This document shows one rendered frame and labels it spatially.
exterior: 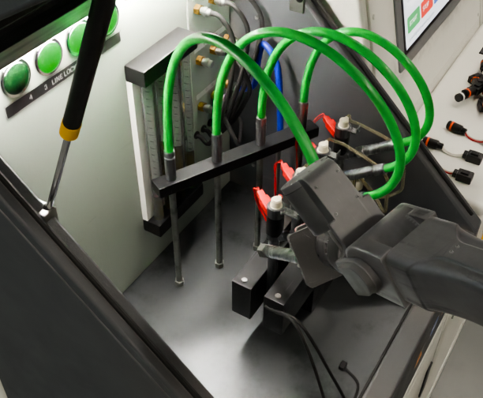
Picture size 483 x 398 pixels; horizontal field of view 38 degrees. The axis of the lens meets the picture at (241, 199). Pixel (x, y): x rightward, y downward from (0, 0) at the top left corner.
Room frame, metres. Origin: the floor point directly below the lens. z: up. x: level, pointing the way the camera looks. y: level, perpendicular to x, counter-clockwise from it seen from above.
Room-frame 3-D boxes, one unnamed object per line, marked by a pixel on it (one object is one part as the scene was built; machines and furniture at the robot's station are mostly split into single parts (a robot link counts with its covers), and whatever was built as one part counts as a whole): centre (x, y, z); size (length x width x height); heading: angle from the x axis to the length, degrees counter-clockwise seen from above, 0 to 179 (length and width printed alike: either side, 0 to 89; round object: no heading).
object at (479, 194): (1.30, -0.54, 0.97); 0.70 x 0.22 x 0.03; 149
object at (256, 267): (0.88, -0.12, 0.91); 0.34 x 0.10 x 0.15; 149
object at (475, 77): (1.34, -0.56, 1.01); 0.23 x 0.11 x 0.06; 149
